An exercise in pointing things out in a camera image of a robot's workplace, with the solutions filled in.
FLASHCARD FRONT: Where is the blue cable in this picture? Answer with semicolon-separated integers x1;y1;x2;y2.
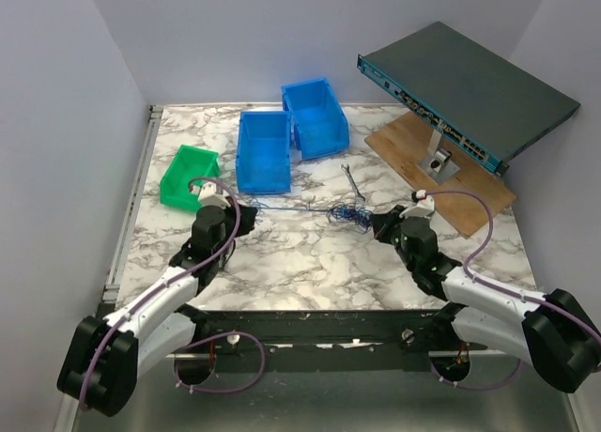
243;196;377;236

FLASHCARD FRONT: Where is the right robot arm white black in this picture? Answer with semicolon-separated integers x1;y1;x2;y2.
370;206;600;393

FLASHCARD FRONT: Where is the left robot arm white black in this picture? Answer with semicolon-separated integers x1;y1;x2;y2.
57;205;258;417

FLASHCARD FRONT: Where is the blue plastic bin left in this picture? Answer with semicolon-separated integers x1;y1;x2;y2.
236;111;291;194

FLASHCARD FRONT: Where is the blue plastic bin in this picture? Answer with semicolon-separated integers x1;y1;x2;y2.
236;111;291;194
281;78;350;161

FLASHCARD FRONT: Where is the small silver wrench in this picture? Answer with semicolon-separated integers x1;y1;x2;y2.
341;164;366;204

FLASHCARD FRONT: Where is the green plastic bin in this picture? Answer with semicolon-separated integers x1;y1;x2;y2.
160;145;221;212

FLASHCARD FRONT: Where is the wooden board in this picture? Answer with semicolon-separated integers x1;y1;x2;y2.
365;112;516;237

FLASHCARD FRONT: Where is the blue plastic bin right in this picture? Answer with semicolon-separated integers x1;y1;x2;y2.
281;78;350;161

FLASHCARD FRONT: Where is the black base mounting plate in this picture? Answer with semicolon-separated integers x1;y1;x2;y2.
93;302;489;373

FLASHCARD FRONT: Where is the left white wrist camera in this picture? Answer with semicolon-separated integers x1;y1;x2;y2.
197;181;231;208

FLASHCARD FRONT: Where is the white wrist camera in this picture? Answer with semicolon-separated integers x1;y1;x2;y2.
399;190;436;218
197;181;231;208

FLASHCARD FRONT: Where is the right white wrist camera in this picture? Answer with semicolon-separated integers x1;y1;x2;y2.
399;190;436;218

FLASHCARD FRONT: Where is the black T-handle tool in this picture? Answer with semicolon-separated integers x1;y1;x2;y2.
219;241;236;270

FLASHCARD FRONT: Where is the metal switch stand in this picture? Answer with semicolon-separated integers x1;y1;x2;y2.
418;130;460;185

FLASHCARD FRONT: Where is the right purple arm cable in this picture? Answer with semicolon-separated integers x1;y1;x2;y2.
412;190;601;390

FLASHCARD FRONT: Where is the dark network switch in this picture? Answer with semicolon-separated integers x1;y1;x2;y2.
357;22;580;177

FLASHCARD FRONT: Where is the aluminium frame rail left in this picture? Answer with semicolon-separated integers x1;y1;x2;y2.
101;105;163;304

